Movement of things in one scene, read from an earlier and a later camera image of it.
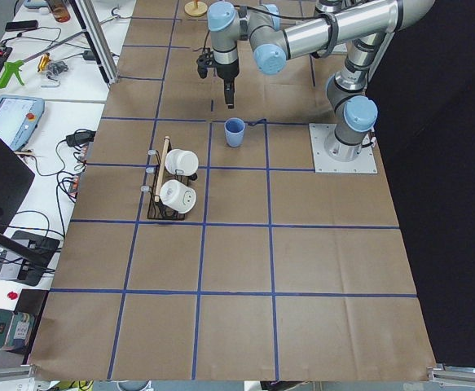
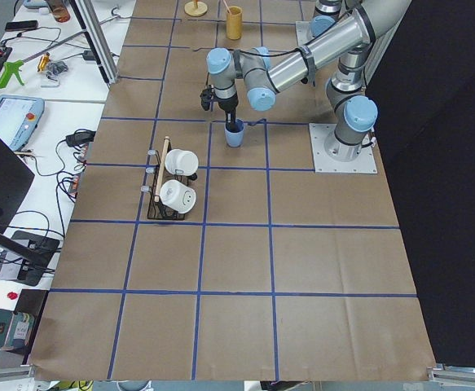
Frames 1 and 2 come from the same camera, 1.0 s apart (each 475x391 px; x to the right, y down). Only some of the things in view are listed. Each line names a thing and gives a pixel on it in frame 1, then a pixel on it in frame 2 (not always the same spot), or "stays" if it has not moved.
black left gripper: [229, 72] to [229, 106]
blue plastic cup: [235, 131] stays
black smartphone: [21, 24] stays
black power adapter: [81, 137] stays
